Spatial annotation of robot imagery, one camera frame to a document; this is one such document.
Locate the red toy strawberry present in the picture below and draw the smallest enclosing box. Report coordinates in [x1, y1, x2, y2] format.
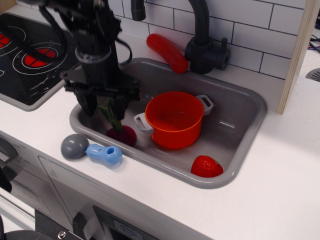
[190, 155, 224, 178]

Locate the orange toy pot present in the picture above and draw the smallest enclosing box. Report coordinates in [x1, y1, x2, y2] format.
[133, 91, 214, 149]

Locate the black toy stove top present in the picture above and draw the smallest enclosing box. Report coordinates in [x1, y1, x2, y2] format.
[0, 13, 80, 112]

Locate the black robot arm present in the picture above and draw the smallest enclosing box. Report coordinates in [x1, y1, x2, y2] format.
[26, 0, 141, 120]

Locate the red toy sausage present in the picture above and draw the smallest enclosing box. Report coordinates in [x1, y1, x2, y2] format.
[146, 33, 189, 74]

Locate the light wooden side panel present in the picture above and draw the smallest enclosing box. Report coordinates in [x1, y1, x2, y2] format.
[276, 0, 320, 115]

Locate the blue and grey toy scoop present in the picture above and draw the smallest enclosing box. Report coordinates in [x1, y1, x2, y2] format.
[60, 134, 123, 167]

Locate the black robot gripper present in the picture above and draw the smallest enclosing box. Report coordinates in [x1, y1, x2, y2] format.
[60, 62, 141, 120]

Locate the round metal vent grille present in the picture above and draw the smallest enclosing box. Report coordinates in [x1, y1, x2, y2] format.
[305, 68, 320, 82]

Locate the purple beet with green leaves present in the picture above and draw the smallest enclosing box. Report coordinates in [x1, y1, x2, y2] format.
[97, 97, 137, 147]

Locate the dark grey toy faucet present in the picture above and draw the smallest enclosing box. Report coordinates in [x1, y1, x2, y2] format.
[130, 0, 231, 75]

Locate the grey plastic sink basin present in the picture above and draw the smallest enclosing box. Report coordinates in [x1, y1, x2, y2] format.
[69, 58, 267, 189]

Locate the grey oven knob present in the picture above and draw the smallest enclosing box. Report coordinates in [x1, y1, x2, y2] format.
[0, 138, 19, 165]

